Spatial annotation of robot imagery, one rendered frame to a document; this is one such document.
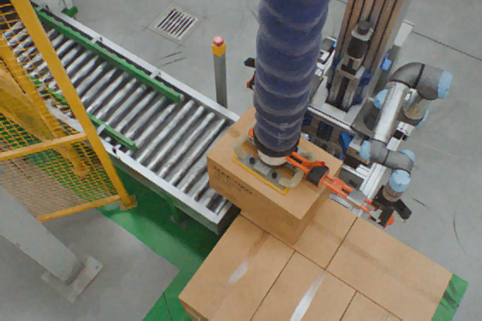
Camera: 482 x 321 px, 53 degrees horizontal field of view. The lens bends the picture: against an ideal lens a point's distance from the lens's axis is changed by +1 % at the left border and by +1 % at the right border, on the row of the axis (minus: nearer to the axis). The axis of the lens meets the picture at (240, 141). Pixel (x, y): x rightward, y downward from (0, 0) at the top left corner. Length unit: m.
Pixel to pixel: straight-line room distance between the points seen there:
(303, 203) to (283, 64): 0.93
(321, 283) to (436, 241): 1.15
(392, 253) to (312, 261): 0.47
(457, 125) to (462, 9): 1.30
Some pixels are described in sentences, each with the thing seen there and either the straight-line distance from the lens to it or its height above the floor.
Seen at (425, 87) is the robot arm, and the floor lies 1.62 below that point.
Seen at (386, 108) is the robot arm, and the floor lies 1.59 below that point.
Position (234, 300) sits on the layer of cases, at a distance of 2.79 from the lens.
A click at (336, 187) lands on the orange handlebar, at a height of 1.21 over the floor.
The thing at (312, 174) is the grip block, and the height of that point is 1.22.
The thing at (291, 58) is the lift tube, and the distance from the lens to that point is 1.67.
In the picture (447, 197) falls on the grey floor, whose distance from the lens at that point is 3.88.
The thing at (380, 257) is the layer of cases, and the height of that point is 0.54.
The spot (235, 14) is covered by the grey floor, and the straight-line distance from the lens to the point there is 4.61.
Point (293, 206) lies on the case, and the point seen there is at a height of 1.07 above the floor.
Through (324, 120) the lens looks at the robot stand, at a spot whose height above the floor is 0.92.
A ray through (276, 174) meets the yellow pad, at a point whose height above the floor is 1.11.
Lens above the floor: 3.28
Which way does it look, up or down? 60 degrees down
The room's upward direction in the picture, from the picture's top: straight up
